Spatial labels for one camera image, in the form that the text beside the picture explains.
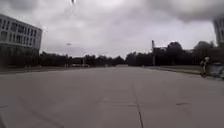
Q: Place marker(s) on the row of dark trees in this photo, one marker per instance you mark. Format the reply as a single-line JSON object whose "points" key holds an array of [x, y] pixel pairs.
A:
{"points": [[133, 60]]}

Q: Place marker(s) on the grass strip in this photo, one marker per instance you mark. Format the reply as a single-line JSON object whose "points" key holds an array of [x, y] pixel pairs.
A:
{"points": [[180, 68]]}

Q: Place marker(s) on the person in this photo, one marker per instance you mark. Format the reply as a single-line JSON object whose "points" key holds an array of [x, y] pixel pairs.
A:
{"points": [[204, 66]]}

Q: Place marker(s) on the white block building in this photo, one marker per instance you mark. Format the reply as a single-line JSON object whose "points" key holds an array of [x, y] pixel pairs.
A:
{"points": [[18, 33]]}

